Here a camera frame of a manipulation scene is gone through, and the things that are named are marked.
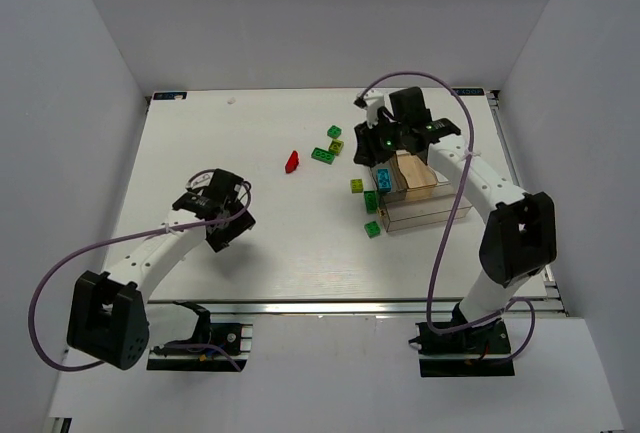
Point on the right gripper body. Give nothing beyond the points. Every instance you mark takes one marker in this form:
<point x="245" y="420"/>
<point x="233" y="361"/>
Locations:
<point x="364" y="144"/>

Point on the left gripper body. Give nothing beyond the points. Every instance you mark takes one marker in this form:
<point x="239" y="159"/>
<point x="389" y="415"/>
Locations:
<point x="232" y="232"/>

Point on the long teal lego brick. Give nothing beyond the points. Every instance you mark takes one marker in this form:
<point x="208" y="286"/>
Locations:
<point x="384" y="181"/>

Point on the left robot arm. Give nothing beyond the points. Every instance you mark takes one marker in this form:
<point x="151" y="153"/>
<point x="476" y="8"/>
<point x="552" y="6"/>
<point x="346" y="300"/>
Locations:
<point x="108" y="319"/>

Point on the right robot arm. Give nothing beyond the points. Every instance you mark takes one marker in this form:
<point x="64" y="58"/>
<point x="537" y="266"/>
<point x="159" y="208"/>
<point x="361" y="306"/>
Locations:
<point x="519" y="238"/>

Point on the smoky grey plastic tray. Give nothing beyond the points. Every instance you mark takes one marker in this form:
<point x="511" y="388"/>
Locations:
<point x="397" y="194"/>

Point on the lime sloped lego brick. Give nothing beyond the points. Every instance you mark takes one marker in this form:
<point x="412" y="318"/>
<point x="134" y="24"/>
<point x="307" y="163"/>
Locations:
<point x="336" y="147"/>

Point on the green square lego top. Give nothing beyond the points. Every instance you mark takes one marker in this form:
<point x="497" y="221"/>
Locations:
<point x="334" y="132"/>

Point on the green square lego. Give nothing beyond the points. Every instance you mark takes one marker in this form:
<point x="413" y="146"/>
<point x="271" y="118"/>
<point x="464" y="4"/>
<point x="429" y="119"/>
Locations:
<point x="334" y="132"/>
<point x="372" y="229"/>

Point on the lime square lego centre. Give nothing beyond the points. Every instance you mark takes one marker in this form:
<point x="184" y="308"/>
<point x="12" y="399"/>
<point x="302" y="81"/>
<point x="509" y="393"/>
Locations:
<point x="356" y="186"/>

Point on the long green lego by box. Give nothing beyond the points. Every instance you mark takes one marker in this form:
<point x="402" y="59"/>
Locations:
<point x="371" y="201"/>

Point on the red sloped lego brick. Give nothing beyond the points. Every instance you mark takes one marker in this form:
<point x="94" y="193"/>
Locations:
<point x="292" y="162"/>

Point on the clear plastic base box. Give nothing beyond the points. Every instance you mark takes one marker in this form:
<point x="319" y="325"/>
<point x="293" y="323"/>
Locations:
<point x="416" y="207"/>

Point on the long green lego brick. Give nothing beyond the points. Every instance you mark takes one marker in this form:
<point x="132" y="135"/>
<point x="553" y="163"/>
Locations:
<point x="322" y="155"/>

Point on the green square lego bottom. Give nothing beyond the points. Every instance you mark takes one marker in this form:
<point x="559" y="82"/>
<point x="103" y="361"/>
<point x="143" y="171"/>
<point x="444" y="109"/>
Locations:
<point x="372" y="229"/>

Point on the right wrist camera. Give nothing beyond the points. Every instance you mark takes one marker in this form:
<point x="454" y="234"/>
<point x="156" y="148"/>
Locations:
<point x="371" y="102"/>

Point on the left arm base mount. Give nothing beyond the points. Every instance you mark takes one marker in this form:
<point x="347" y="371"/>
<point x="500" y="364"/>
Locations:
<point x="190" y="337"/>

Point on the aluminium table frame rail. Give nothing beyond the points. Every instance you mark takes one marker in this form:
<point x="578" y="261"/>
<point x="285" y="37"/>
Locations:
<point x="546" y="306"/>

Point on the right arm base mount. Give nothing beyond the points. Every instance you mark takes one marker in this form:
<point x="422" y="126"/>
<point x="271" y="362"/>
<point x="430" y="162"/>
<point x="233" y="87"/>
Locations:
<point x="474" y="352"/>

